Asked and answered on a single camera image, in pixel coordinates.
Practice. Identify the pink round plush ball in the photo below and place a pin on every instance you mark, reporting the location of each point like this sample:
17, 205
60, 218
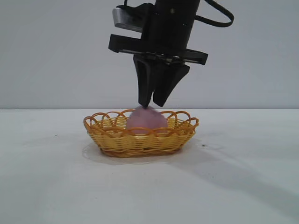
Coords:
147, 121

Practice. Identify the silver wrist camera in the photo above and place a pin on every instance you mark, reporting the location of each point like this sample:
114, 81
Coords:
123, 19

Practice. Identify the yellow woven wicker basket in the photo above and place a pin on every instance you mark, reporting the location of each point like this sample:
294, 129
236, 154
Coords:
140, 143

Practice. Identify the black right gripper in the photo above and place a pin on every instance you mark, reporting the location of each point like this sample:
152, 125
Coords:
170, 30

